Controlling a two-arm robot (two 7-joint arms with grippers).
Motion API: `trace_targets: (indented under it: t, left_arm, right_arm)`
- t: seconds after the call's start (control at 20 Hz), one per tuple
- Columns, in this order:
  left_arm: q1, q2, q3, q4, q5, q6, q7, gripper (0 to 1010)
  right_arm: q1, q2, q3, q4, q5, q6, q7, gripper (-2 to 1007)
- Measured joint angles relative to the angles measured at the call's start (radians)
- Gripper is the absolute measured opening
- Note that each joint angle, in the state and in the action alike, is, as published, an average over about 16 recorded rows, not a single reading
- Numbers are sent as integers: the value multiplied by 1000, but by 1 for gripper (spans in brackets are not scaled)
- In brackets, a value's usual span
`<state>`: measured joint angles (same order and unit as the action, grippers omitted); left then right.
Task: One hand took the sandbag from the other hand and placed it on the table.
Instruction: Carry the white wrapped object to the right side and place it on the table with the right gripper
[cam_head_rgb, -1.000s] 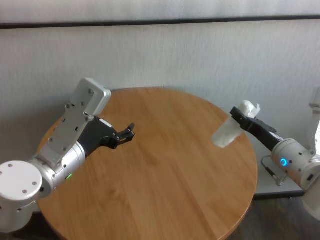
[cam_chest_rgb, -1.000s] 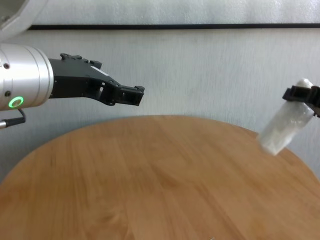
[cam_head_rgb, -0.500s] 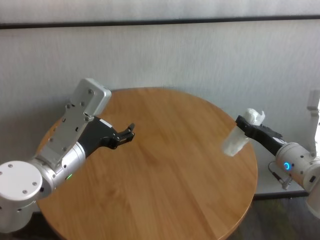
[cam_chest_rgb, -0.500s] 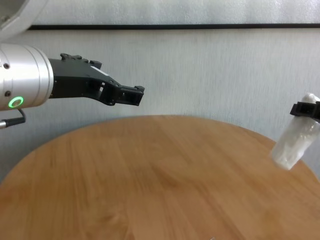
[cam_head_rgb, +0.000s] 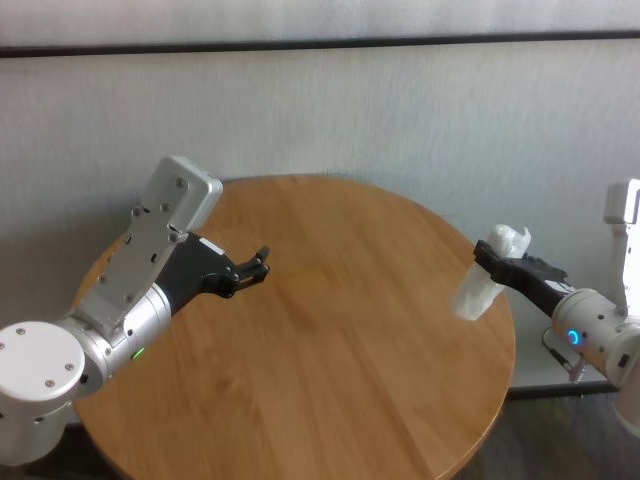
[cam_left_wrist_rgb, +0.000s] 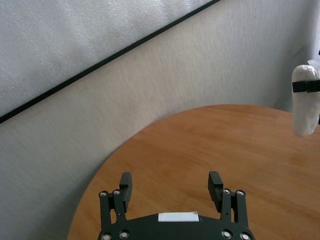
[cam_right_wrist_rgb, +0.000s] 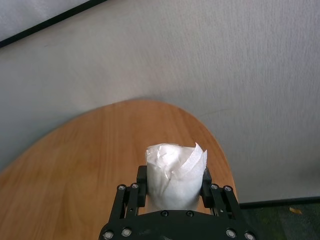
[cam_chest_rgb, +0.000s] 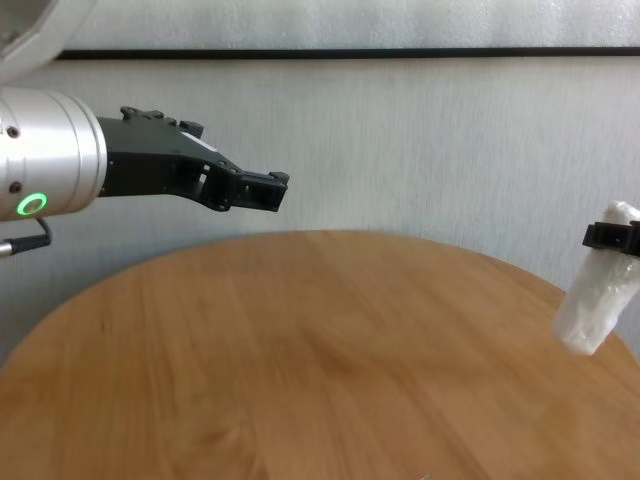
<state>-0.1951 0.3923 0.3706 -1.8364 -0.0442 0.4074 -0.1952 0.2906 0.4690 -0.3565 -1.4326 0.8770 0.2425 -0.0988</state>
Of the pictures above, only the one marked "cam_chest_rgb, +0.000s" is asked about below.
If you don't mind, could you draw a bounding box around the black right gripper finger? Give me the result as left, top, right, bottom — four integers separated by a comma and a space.
582, 222, 640, 258

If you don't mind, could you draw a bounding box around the black wall rail strip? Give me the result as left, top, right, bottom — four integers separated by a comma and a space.
55, 46, 640, 62

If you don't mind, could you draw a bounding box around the white plastic-wrapped sandbag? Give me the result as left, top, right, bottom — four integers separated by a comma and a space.
553, 200, 640, 357

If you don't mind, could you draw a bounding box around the left arm cable with plug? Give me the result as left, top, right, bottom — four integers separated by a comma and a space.
0, 215, 53, 260

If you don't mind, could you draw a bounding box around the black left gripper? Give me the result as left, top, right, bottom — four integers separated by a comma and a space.
95, 105, 292, 215

